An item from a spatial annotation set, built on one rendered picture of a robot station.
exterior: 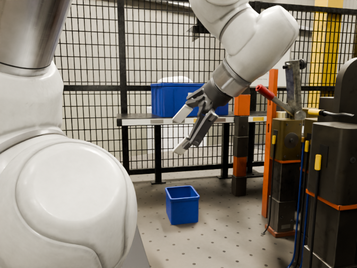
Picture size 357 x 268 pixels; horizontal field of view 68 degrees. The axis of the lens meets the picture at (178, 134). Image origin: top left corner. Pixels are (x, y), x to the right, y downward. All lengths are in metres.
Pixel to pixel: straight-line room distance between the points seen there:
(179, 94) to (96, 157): 0.78
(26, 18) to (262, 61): 0.45
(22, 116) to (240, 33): 0.46
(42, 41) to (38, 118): 0.10
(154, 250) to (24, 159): 0.56
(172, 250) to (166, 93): 0.56
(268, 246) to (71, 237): 0.65
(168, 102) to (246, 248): 0.57
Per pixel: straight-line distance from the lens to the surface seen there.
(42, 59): 0.37
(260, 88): 0.76
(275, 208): 0.87
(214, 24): 0.67
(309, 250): 0.55
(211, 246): 0.81
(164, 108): 1.02
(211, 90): 0.67
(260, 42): 0.61
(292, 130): 0.81
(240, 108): 1.07
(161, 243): 0.82
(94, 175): 0.29
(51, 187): 0.28
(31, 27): 0.34
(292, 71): 0.81
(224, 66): 0.65
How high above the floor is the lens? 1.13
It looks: 9 degrees down
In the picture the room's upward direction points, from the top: straight up
